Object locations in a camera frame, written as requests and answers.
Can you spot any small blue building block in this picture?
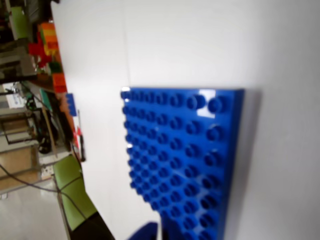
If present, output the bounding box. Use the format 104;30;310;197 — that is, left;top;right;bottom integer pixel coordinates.
65;93;76;117

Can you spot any orange and yellow block stack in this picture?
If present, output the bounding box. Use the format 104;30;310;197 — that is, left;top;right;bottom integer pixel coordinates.
37;21;60;51

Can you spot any blue 8x8 studded baseplate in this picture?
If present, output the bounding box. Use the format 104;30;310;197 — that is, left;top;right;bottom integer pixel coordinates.
120;86;246;240

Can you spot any green chair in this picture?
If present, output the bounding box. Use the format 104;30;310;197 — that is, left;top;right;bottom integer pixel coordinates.
51;154;99;232

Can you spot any red and black hand tool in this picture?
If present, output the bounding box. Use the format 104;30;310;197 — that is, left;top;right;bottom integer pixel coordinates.
74;109;87;162

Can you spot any black cable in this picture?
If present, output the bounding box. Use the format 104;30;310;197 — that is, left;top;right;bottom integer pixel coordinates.
0;163;87;221

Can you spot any wooden stick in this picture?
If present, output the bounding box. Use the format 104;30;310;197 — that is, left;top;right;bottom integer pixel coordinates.
40;106;59;159

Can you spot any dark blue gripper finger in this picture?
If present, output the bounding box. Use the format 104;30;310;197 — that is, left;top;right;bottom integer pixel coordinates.
126;221;160;240
159;217;177;240

